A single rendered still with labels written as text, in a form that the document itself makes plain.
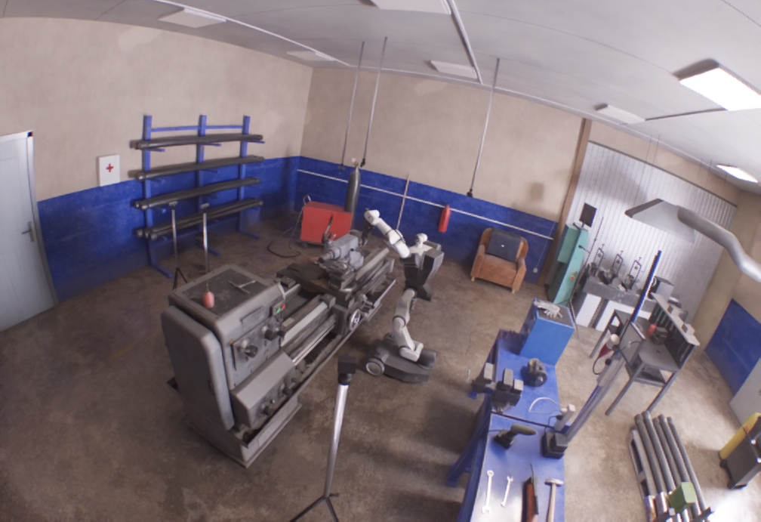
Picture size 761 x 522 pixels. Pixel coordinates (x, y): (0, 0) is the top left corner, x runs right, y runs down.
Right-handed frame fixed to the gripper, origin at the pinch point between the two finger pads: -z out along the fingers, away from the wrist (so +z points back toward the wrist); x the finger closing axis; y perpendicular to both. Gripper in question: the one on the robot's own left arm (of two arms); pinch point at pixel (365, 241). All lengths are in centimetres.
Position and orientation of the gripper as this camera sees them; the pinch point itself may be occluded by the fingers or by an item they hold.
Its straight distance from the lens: 261.2
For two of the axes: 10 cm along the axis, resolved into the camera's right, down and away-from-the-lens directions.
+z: 2.4, -9.2, -3.1
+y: -9.2, -3.2, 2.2
